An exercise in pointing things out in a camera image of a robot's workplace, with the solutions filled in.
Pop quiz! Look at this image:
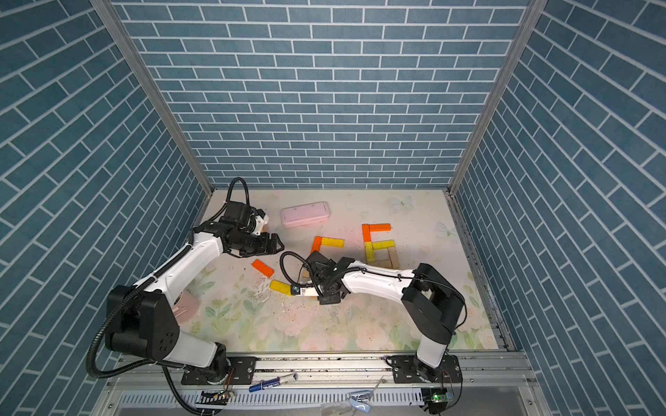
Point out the blue screwdriver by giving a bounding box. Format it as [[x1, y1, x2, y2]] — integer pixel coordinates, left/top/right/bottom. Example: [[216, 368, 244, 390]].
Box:
[[249, 373, 298, 393]]

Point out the aluminium rail frame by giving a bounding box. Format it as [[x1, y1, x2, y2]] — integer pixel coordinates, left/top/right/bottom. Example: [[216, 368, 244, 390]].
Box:
[[90, 349, 553, 416]]

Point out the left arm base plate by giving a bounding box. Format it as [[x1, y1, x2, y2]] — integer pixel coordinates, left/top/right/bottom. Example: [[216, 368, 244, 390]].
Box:
[[181, 356, 258, 386]]

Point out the pink pencil case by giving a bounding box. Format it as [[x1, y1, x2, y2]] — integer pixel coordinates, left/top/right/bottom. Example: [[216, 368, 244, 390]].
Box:
[[280, 201, 331, 228]]

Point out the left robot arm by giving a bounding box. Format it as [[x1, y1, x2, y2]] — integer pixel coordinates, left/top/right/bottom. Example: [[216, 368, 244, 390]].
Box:
[[86, 201, 284, 384]]

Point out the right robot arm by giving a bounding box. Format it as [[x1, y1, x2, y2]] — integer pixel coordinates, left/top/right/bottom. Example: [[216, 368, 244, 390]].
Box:
[[290, 251, 467, 382]]

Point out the yellow block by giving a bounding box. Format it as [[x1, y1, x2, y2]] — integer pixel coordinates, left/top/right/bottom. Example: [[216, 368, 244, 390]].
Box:
[[270, 281, 292, 296], [364, 242, 376, 263], [321, 237, 344, 248], [372, 240, 395, 251]]

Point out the pink pen cup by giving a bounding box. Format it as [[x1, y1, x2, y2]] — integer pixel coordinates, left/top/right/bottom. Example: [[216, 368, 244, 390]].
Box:
[[172, 289, 200, 326]]

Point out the orange block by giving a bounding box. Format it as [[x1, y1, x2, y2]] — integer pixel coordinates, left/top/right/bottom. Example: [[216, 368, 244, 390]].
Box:
[[362, 224, 371, 243], [251, 260, 275, 278], [310, 236, 323, 253], [369, 224, 392, 232]]

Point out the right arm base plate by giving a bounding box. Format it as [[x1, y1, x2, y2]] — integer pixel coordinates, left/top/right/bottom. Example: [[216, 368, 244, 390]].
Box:
[[384, 355, 463, 384]]

